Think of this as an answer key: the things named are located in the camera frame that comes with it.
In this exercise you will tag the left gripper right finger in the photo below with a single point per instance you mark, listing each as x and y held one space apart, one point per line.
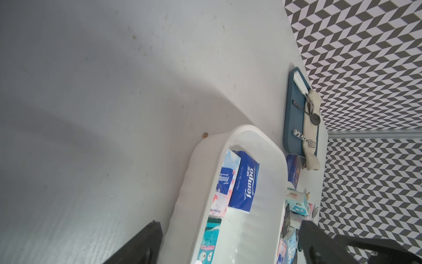
319 248

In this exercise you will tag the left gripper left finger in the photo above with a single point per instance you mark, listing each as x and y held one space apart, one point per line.
143 248

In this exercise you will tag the teal cartoon tissue pack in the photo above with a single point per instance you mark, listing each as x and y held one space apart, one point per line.
297 202

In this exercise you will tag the white storage box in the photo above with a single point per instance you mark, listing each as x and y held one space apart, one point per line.
244 238

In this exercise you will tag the mint green tissue pack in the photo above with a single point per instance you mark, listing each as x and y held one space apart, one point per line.
209 241

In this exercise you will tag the dark blue Tempo pack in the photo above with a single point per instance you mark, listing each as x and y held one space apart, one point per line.
246 183

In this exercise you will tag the purple tissue pack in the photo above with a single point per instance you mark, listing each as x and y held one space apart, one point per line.
293 170

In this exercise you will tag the light blue tissue pack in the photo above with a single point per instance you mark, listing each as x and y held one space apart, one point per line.
290 241

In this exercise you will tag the pink slim tissue pack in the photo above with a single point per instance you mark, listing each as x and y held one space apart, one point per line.
310 217

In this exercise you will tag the pink white tissue pack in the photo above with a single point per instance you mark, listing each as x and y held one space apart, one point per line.
282 249

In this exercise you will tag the black tissue pack centre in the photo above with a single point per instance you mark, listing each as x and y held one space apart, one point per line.
286 222

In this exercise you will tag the beige cloth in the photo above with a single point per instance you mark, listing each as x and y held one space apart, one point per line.
310 132

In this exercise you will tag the dark metal spoon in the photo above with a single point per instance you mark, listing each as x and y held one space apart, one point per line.
314 118

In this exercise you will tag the teal tray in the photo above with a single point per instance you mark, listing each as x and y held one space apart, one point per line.
294 117

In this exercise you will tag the patterned handle fork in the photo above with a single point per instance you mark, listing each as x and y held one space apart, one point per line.
311 143

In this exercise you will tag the white handled knife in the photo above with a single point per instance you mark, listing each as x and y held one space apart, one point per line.
297 78

